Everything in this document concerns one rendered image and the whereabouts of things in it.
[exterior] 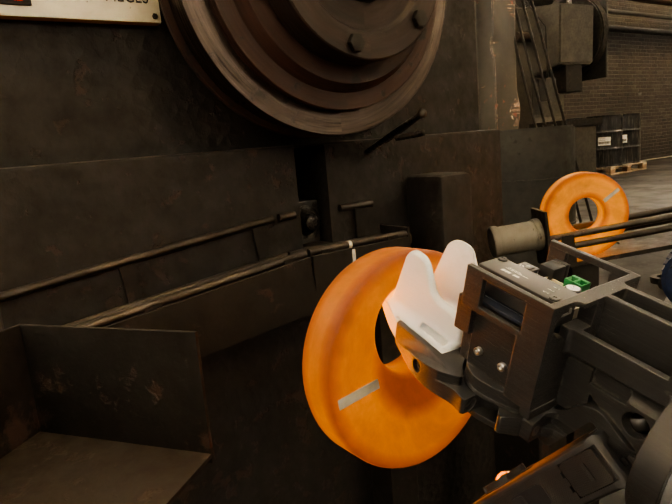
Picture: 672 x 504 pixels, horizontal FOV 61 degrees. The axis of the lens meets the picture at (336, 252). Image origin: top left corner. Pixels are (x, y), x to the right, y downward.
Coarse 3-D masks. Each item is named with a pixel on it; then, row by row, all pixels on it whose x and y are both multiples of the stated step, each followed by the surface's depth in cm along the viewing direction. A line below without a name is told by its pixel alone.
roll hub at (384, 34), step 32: (288, 0) 71; (320, 0) 74; (352, 0) 77; (384, 0) 80; (416, 0) 82; (320, 32) 73; (352, 32) 76; (384, 32) 79; (416, 32) 82; (352, 64) 81
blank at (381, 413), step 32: (384, 256) 38; (352, 288) 36; (384, 288) 37; (320, 320) 37; (352, 320) 36; (320, 352) 36; (352, 352) 36; (320, 384) 36; (352, 384) 36; (384, 384) 38; (416, 384) 39; (320, 416) 37; (352, 416) 36; (384, 416) 38; (416, 416) 40; (448, 416) 42; (352, 448) 37; (384, 448) 38; (416, 448) 40
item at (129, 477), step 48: (0, 336) 53; (48, 336) 54; (96, 336) 52; (144, 336) 50; (192, 336) 48; (0, 384) 53; (48, 384) 55; (96, 384) 53; (144, 384) 51; (192, 384) 49; (0, 432) 53; (48, 432) 56; (96, 432) 54; (144, 432) 52; (192, 432) 50; (0, 480) 49; (48, 480) 49; (96, 480) 48; (144, 480) 47
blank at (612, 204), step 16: (576, 176) 102; (592, 176) 102; (560, 192) 102; (576, 192) 102; (592, 192) 102; (608, 192) 102; (544, 208) 103; (560, 208) 103; (608, 208) 103; (624, 208) 103; (560, 224) 103; (592, 224) 106; (608, 224) 103; (576, 240) 104
